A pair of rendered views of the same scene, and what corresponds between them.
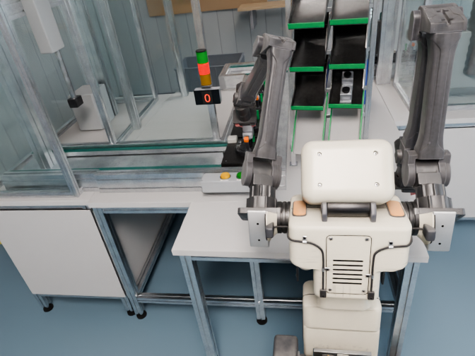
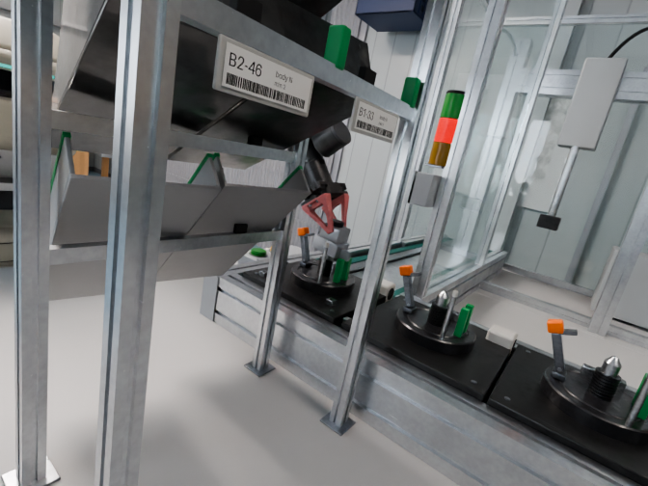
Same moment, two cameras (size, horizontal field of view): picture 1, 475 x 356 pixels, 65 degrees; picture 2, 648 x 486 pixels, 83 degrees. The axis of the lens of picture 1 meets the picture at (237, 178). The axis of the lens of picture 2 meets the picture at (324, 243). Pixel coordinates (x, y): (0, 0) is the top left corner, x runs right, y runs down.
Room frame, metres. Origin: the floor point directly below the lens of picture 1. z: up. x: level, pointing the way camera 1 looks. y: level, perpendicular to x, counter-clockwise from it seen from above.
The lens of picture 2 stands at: (1.83, -0.78, 1.24)
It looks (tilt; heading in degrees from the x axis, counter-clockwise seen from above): 14 degrees down; 112
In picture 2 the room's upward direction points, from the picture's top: 12 degrees clockwise
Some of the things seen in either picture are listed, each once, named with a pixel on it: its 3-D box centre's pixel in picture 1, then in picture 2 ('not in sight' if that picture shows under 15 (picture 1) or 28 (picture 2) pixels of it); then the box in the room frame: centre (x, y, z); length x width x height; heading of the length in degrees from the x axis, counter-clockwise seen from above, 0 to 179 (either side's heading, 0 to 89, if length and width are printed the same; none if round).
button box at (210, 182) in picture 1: (226, 182); (275, 261); (1.36, 0.05, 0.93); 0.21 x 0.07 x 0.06; 78
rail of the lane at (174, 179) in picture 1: (188, 178); (333, 265); (1.46, 0.22, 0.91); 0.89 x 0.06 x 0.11; 78
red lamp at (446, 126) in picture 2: (203, 68); (447, 131); (1.71, 0.09, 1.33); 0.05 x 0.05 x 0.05
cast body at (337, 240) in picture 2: (248, 128); (337, 238); (1.56, -0.08, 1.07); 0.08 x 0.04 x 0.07; 168
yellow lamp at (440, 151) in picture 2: (205, 78); (442, 154); (1.71, 0.09, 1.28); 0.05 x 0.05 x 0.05
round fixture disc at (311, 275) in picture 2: (249, 147); (322, 278); (1.55, -0.08, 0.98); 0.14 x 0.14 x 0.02
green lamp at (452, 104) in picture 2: (201, 56); (454, 107); (1.71, 0.09, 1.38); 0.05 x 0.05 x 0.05
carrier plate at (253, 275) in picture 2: (250, 151); (320, 285); (1.55, -0.08, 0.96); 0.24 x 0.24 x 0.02; 78
